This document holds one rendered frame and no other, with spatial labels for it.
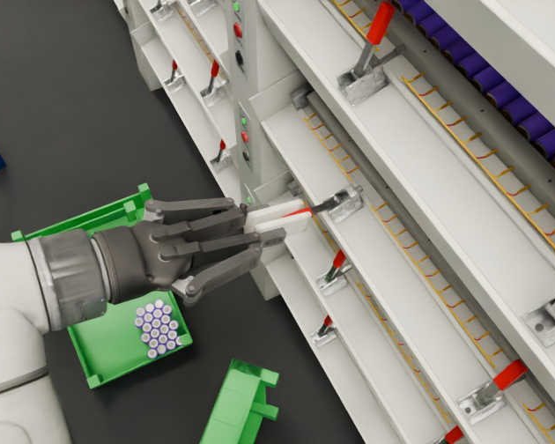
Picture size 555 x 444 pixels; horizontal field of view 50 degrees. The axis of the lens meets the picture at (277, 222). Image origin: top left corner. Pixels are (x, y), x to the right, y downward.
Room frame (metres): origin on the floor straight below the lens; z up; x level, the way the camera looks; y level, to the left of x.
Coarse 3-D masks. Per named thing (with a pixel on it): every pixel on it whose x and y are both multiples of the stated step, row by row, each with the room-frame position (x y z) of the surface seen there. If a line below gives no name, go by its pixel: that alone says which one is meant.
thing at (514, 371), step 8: (520, 360) 0.20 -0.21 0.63; (512, 368) 0.19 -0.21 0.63; (520, 368) 0.19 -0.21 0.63; (496, 376) 0.19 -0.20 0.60; (504, 376) 0.19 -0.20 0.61; (512, 376) 0.19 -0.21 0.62; (496, 384) 0.19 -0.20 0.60; (504, 384) 0.18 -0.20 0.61; (480, 392) 0.19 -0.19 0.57; (488, 392) 0.18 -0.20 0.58; (496, 392) 0.18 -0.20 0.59; (480, 400) 0.18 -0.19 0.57; (488, 400) 0.18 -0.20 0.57
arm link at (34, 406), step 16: (32, 384) 0.18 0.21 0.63; (48, 384) 0.18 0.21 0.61; (0, 400) 0.16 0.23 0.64; (16, 400) 0.16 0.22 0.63; (32, 400) 0.16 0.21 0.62; (48, 400) 0.17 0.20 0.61; (0, 416) 0.15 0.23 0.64; (16, 416) 0.15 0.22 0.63; (32, 416) 0.15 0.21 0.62; (48, 416) 0.15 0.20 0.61; (64, 416) 0.16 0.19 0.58; (0, 432) 0.13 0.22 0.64; (16, 432) 0.13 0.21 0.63; (32, 432) 0.14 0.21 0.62; (48, 432) 0.14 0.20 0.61; (64, 432) 0.15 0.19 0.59
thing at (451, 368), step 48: (288, 96) 0.59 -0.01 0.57; (288, 144) 0.53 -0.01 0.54; (336, 144) 0.51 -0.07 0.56; (336, 240) 0.40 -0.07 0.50; (384, 240) 0.37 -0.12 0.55; (384, 288) 0.32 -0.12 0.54; (432, 336) 0.26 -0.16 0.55; (480, 336) 0.25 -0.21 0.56; (432, 384) 0.22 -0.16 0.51; (480, 384) 0.20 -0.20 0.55; (528, 384) 0.20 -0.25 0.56; (480, 432) 0.16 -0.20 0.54; (528, 432) 0.16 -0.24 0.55
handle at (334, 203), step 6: (336, 198) 0.41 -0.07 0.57; (318, 204) 0.41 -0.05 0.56; (324, 204) 0.41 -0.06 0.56; (330, 204) 0.41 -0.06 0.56; (336, 204) 0.41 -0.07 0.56; (300, 210) 0.40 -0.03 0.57; (306, 210) 0.40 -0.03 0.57; (312, 210) 0.40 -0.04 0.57; (318, 210) 0.41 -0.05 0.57; (324, 210) 0.41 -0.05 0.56; (288, 216) 0.39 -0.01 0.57; (312, 216) 0.40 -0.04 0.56
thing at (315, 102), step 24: (312, 96) 0.57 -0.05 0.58; (336, 120) 0.53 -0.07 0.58; (360, 168) 0.46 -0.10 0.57; (384, 192) 0.42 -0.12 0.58; (408, 216) 0.38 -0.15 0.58; (456, 288) 0.30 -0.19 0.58; (480, 312) 0.27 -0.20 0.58; (504, 336) 0.24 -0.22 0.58; (528, 408) 0.18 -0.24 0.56; (552, 408) 0.17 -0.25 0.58
